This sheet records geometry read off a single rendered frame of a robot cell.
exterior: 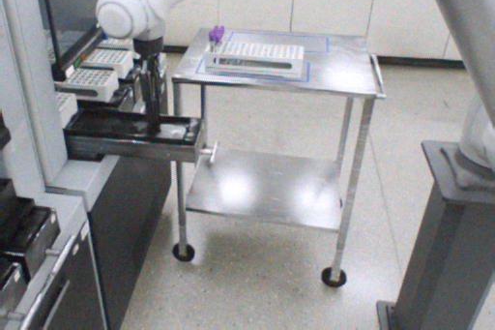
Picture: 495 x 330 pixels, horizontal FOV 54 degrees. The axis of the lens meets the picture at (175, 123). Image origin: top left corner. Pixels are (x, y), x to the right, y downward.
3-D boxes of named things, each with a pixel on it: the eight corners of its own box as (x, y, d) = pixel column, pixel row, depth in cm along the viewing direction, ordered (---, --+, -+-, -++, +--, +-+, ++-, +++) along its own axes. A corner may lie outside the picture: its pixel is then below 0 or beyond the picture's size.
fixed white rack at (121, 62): (38, 76, 156) (34, 58, 152) (50, 63, 164) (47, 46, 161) (125, 82, 150) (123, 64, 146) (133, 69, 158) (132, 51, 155)
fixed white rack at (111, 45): (57, 57, 168) (54, 41, 165) (69, 46, 177) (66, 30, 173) (138, 62, 162) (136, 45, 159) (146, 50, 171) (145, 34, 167)
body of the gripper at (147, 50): (137, 28, 121) (140, 62, 126) (128, 41, 114) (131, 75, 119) (166, 29, 119) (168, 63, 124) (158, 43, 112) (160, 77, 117)
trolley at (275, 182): (171, 261, 191) (160, 75, 148) (196, 190, 229) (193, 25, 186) (347, 291, 176) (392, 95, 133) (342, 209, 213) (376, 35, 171)
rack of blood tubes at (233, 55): (203, 71, 151) (203, 52, 147) (210, 58, 159) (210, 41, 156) (301, 78, 144) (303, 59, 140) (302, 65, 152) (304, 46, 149)
